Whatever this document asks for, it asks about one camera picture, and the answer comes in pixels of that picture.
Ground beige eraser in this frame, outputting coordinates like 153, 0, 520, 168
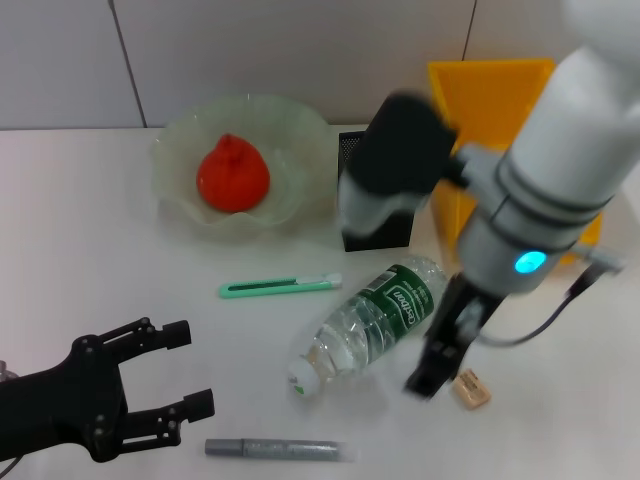
452, 368, 492, 412

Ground orange fruit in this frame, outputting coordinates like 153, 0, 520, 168
195, 133, 272, 215

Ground green glass fruit plate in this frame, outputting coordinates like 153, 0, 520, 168
151, 92, 334, 244

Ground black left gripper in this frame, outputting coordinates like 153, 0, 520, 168
0, 317, 216, 464

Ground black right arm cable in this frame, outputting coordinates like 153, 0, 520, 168
477, 244, 627, 346

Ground yellow plastic bin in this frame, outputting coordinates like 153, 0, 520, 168
427, 58, 604, 271

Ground black mesh pen holder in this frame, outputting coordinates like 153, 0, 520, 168
337, 130, 416, 253

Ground green utility knife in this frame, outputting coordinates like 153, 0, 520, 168
218, 272, 344, 300

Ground clear green-label water bottle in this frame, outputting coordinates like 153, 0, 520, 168
285, 253, 450, 400

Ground silver marker pen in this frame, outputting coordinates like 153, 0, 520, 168
203, 438, 359, 464

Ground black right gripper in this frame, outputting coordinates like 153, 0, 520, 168
405, 273, 501, 396

